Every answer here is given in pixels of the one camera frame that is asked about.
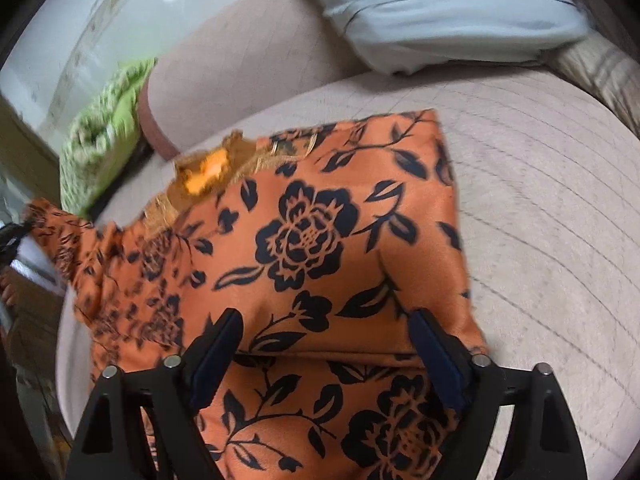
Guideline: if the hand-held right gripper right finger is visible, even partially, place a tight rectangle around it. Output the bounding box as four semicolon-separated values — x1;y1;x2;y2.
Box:
407;307;588;480

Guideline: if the wooden cabinet with glass door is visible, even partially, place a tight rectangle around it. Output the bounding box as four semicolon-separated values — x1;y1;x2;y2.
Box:
0;95;63;196

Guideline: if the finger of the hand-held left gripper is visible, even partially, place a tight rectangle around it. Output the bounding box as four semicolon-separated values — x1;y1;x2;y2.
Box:
0;220;33;267

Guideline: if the light blue pillow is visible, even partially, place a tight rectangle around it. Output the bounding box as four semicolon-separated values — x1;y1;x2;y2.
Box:
287;0;591;77

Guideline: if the beige bolster with brown end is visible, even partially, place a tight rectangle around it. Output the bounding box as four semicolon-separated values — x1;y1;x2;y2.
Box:
137;0;371;161

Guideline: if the green patterned cloth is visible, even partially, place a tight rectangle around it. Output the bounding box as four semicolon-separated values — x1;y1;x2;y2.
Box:
59;57;158;213

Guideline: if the beige striped pillow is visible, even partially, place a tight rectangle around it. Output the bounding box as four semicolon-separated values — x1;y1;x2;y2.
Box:
547;30;640;136

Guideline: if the orange black floral garment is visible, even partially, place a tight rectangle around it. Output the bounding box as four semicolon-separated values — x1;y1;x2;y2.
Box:
22;109;488;480

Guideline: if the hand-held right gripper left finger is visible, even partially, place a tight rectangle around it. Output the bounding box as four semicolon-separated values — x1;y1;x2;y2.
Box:
65;307;246;480

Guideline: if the beige quilted mattress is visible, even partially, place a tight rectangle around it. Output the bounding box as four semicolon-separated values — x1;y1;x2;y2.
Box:
55;67;640;480

